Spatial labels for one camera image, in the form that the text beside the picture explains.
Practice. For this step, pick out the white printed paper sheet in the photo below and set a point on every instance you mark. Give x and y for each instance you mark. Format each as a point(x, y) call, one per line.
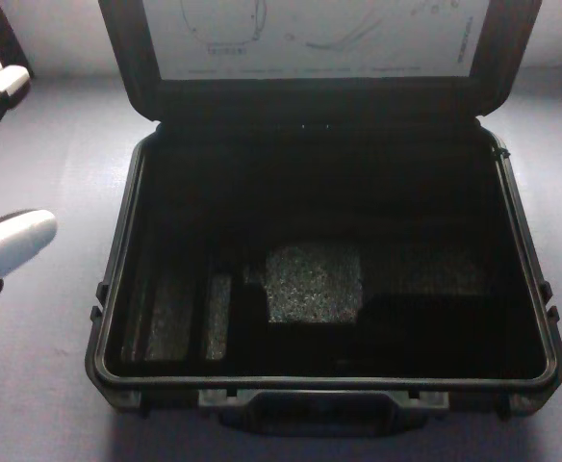
point(310, 29)

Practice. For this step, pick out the black foam case insert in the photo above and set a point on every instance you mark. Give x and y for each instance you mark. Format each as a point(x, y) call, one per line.
point(314, 289)

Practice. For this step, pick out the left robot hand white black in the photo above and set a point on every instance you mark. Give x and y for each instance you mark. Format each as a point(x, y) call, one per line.
point(18, 238)

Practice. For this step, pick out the black hard carrying case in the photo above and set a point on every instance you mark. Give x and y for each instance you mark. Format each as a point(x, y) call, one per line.
point(117, 269)

